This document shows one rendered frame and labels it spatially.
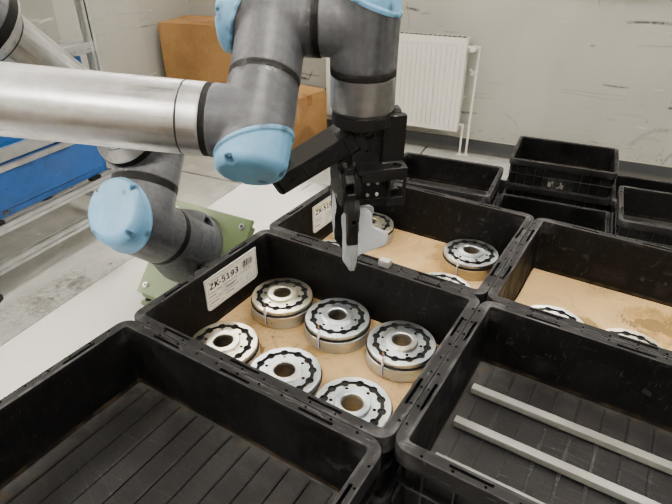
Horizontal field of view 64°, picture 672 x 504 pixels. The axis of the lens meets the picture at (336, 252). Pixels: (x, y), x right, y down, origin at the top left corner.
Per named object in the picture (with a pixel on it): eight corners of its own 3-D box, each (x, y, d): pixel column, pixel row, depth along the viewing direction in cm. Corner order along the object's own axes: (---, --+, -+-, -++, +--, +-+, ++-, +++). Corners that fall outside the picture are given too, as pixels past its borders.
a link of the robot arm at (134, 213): (128, 263, 101) (72, 243, 89) (141, 197, 104) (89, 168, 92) (181, 264, 97) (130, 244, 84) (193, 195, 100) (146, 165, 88)
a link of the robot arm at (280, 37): (201, 53, 53) (310, 58, 52) (218, -41, 56) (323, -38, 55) (223, 96, 60) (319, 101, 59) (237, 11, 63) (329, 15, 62)
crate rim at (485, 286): (265, 238, 96) (264, 226, 95) (350, 181, 118) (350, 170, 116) (481, 310, 78) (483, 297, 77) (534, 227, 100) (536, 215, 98)
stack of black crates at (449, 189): (375, 278, 220) (380, 177, 197) (398, 245, 243) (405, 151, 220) (472, 303, 206) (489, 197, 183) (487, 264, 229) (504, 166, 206)
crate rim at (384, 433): (131, 329, 74) (127, 316, 73) (265, 238, 96) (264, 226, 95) (387, 459, 56) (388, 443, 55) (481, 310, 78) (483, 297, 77)
